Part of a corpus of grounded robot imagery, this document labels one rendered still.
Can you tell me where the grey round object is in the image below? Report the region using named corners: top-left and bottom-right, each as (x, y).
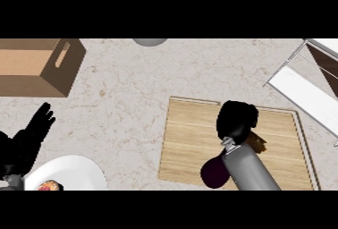
top-left (131, 38), bottom-right (170, 47)

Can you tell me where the brown wooden crate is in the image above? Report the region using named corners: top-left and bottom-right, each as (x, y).
top-left (0, 38), bottom-right (87, 98)

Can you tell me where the wooden tray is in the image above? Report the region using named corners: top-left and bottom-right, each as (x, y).
top-left (156, 96), bottom-right (320, 191)

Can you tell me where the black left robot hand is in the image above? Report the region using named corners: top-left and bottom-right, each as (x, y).
top-left (0, 102), bottom-right (56, 178)

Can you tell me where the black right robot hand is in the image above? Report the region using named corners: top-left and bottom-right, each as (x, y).
top-left (216, 100), bottom-right (260, 146)

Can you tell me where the brown sweet potato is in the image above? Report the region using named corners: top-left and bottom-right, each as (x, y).
top-left (244, 131), bottom-right (269, 155)

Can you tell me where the white plate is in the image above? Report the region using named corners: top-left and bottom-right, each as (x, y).
top-left (24, 154), bottom-right (108, 191)

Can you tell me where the dark purple eggplant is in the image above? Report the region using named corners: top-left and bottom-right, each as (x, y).
top-left (199, 156), bottom-right (232, 190)

